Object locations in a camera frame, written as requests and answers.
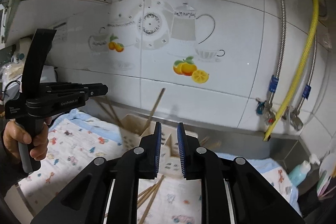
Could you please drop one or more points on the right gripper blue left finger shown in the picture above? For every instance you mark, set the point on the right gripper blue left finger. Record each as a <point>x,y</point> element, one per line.
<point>157,147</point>

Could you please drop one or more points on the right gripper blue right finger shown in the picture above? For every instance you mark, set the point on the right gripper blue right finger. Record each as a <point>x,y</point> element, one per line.
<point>182,142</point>

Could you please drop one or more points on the wooden chopstick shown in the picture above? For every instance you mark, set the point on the wooden chopstick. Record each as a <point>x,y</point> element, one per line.
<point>204,142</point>

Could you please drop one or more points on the wooden chopstick six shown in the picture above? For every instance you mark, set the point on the wooden chopstick six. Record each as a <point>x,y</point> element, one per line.
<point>158,100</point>

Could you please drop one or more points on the wooden chopstick one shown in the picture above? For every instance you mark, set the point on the wooden chopstick one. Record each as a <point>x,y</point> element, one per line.
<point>145,191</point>

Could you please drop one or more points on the wooden chopstick four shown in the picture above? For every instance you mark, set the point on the wooden chopstick four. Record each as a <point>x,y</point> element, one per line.
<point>113,112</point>

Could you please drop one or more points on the wooden chopstick three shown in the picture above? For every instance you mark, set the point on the wooden chopstick three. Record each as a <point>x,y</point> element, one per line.
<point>151,200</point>

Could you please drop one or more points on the wooden chopstick two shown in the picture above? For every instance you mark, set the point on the wooden chopstick two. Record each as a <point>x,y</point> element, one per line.
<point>145,197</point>

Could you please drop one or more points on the person left hand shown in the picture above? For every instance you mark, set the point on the person left hand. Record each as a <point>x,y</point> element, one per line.
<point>14,134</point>

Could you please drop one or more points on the beige plastic utensil holder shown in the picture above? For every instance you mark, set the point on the beige plastic utensil holder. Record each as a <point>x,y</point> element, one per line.
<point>133,136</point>

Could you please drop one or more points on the white microwave oven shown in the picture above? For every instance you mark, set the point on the white microwave oven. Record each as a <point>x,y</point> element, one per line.
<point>30,79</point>

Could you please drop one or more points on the cartoon print white cloth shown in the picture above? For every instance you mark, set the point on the cartoon print white cloth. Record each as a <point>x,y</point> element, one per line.
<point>215,190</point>

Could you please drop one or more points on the steel angle valve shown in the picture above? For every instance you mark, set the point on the steel angle valve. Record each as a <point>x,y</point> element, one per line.
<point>293,118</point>

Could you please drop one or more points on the teal soap pump bottle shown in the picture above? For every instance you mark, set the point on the teal soap pump bottle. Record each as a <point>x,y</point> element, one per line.
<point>299,173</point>

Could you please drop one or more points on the black utensil cup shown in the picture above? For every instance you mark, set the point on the black utensil cup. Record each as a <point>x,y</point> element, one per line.
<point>315,210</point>

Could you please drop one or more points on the red handle water valve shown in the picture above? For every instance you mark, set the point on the red handle water valve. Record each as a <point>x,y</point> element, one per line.
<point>264,110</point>

